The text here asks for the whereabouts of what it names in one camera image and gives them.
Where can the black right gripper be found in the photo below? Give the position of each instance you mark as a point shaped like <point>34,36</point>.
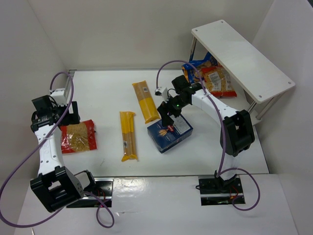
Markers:
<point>165,109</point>

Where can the yellow spaghetti pack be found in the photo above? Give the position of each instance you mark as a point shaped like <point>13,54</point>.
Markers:
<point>128,136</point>
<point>146,101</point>

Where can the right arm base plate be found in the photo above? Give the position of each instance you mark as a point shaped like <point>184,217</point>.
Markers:
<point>213,193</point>

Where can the white two-tier shelf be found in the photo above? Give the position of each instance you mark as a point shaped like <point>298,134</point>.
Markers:
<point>256,74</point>

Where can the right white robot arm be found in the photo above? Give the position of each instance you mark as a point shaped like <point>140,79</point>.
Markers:
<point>237,133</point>

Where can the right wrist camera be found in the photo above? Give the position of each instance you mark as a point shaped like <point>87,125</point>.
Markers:
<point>163,92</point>

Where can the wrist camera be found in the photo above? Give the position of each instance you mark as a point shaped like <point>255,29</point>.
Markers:
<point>60,95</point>
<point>163,92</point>

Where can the red fusilli bag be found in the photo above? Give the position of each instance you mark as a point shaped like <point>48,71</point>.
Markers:
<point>218,81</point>
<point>78,137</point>

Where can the yellow spaghetti pack left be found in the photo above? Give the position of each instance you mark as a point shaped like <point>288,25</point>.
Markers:
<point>128,136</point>

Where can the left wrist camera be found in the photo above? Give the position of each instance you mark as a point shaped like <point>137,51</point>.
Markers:
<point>60,95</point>

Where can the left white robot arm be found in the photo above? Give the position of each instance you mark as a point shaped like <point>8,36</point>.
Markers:
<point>59,130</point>

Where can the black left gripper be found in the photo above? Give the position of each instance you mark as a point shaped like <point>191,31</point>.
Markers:
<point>72,112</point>

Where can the blue pasta bag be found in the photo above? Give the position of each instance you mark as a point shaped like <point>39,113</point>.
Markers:
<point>191,75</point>

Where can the blue Barilla pasta box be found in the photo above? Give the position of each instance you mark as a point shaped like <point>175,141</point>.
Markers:
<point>167,137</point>

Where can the yellow spaghetti pack right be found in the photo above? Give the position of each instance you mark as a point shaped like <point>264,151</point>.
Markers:
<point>146,101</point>

